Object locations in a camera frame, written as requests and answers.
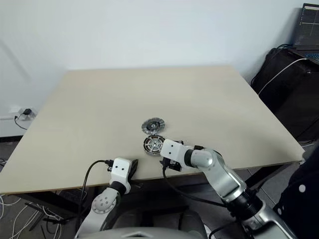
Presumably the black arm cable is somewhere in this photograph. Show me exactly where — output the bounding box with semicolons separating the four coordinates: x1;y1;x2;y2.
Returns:
162;166;234;209
79;159;114;226

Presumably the silver robot torso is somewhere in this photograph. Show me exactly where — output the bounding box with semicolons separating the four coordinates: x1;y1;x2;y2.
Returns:
98;229;193;239

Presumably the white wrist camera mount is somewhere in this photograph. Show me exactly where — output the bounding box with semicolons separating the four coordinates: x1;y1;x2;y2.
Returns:
160;139;194;166
109;157;133;194

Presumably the white wall power socket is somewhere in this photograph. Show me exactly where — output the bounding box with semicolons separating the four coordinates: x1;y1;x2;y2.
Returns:
14;107;38;122

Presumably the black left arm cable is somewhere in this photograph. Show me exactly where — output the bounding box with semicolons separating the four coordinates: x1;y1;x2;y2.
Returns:
79;159;114;226

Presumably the white floor cable tangle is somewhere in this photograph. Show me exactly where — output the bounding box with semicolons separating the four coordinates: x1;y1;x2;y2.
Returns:
0;193;64;239

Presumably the silver motor stator housing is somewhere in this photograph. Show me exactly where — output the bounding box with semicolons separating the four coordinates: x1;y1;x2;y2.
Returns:
143;135;165;157

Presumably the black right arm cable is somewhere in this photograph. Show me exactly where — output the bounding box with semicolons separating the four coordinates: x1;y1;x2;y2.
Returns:
162;166;234;209

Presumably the dark grey rounded shape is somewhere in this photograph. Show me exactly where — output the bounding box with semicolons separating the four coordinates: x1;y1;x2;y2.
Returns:
178;211;208;239

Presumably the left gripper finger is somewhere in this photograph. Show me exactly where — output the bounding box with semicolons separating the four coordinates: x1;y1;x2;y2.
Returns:
128;159;137;181
130;158;141;181

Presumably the white laptop cable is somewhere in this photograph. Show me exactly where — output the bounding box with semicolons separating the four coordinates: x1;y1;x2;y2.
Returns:
257;58;308;97

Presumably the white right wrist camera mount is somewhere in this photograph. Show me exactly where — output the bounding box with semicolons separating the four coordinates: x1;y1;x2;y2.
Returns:
160;139;194;166

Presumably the large black case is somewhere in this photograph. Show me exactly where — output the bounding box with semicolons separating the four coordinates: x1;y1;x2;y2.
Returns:
250;47;319;143

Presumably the open black laptop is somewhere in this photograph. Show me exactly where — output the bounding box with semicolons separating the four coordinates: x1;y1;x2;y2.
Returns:
293;2;319;64

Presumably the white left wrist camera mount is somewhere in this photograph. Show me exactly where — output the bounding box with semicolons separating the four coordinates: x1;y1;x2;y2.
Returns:
109;157;133;194

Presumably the black laptop cable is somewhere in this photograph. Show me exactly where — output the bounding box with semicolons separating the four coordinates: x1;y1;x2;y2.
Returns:
270;43;296;57

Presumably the thin black adapter cable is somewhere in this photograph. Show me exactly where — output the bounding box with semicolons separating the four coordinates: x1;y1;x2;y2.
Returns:
13;115;28;131

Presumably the motor cover with circuit board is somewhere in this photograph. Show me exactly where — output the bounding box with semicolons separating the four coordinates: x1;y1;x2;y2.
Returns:
141;119;164;135

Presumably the black rotor ring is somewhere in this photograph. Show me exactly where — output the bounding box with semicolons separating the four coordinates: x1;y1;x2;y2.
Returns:
144;137;164;155

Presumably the bystander person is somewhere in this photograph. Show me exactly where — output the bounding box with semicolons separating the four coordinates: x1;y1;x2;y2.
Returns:
273;138;319;239

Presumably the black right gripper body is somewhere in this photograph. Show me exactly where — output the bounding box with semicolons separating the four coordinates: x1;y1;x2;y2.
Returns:
159;139;185;173

